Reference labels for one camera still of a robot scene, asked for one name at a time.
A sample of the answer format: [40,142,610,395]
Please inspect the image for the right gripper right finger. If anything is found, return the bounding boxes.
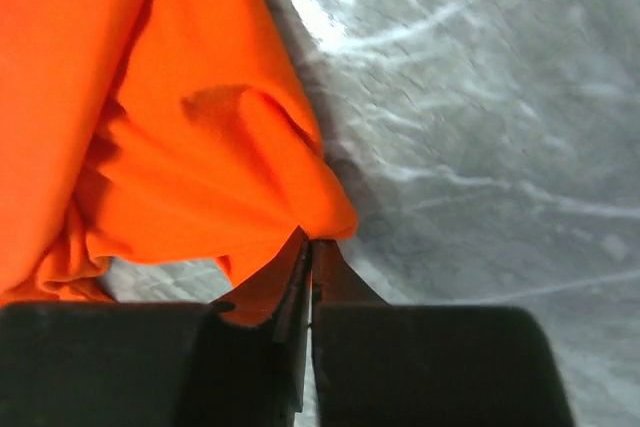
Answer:
[311,241,574,426]

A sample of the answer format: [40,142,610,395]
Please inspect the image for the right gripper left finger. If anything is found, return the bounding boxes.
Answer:
[1,231,309,426]

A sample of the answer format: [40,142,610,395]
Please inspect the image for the orange t shirt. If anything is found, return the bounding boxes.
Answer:
[1,0,358,304]

